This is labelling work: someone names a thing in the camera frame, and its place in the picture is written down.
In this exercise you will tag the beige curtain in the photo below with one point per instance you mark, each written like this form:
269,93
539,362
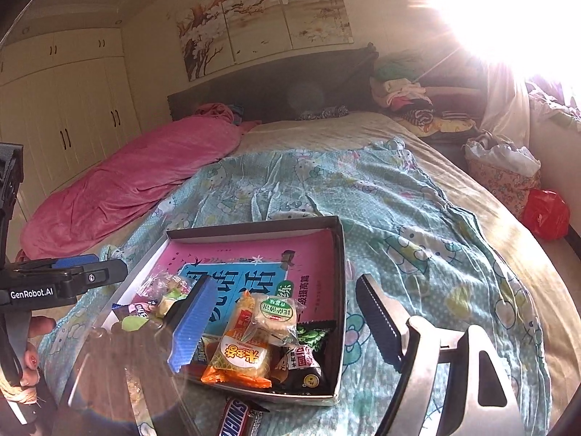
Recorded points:
506,104

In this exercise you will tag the red plastic bag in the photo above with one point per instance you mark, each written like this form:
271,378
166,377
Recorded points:
547,215

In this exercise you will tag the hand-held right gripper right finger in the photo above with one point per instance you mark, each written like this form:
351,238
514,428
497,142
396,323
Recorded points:
379,322

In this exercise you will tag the black green pea packet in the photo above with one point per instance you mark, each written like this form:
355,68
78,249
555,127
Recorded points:
304,359

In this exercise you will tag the shallow cardboard box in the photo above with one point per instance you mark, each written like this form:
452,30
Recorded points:
254,230

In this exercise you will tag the cartoon cat printed blanket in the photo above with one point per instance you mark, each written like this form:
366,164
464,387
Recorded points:
431,245

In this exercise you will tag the blue and white cookie packet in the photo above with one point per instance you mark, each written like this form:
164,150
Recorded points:
136,311

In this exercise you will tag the orange bread slice packet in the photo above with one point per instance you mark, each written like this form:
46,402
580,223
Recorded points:
236,359

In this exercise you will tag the brown chocolate bar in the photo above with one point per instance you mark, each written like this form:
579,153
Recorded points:
238,420

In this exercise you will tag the clear round green cake packet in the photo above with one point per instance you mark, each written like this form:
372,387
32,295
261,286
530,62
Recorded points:
274,313

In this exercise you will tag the floral bag of clothes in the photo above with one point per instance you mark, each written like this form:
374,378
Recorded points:
499,177

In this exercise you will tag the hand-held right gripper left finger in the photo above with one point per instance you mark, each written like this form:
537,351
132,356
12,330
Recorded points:
193,327

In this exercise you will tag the beige bed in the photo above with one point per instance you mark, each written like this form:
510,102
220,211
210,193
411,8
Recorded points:
327,131

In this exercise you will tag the purple clothes heap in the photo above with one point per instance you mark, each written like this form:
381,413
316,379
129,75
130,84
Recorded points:
553,104

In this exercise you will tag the clear red candy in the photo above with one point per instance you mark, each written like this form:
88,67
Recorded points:
159,284

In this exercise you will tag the dark headboard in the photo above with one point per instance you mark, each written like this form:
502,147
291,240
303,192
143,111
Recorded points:
272,86

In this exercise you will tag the person's left hand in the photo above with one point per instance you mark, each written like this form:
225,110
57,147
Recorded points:
43,325

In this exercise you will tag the tree wall painting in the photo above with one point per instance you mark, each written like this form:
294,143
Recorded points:
263,18

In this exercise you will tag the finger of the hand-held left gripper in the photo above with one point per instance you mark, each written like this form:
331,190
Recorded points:
75,262
102,277

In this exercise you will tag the pink blanket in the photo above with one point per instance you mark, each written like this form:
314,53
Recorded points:
113,181

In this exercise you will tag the cream wardrobe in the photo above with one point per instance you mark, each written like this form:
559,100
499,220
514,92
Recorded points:
68,113

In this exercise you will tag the dark patterned pillow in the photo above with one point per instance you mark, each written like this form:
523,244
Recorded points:
324,112

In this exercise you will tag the pink and blue book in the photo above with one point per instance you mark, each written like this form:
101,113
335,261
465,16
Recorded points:
313,254

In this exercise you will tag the pile of folded clothes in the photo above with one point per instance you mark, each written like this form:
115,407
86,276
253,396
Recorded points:
408,100

